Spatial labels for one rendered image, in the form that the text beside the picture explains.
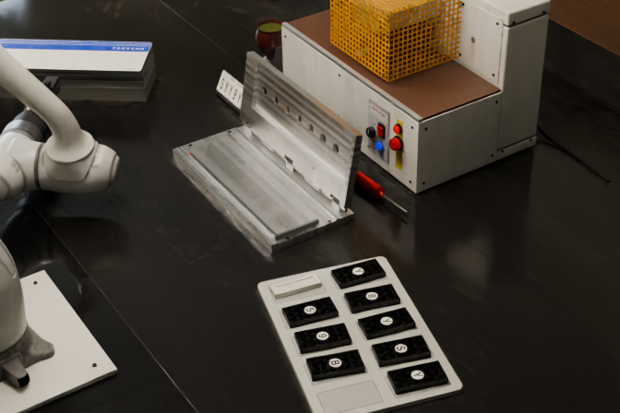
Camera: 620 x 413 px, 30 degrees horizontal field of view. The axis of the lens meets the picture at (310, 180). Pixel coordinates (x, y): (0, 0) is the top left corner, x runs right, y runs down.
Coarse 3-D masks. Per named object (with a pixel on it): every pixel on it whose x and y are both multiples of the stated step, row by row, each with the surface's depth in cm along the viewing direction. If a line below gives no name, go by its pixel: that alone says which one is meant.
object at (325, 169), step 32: (256, 64) 264; (256, 96) 268; (288, 96) 257; (256, 128) 268; (288, 128) 259; (320, 128) 248; (352, 128) 238; (320, 160) 250; (352, 160) 239; (320, 192) 251; (352, 192) 243
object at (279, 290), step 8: (288, 280) 228; (296, 280) 228; (304, 280) 228; (312, 280) 228; (272, 288) 226; (280, 288) 226; (288, 288) 226; (296, 288) 226; (304, 288) 226; (312, 288) 227; (280, 296) 225
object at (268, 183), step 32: (192, 160) 264; (224, 160) 264; (256, 160) 264; (288, 160) 260; (224, 192) 253; (256, 192) 253; (288, 192) 253; (256, 224) 243; (288, 224) 243; (320, 224) 243
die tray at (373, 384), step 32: (320, 288) 228; (352, 288) 227; (352, 320) 220; (416, 320) 219; (288, 352) 213; (320, 352) 212; (320, 384) 206; (352, 384) 206; (384, 384) 205; (448, 384) 205
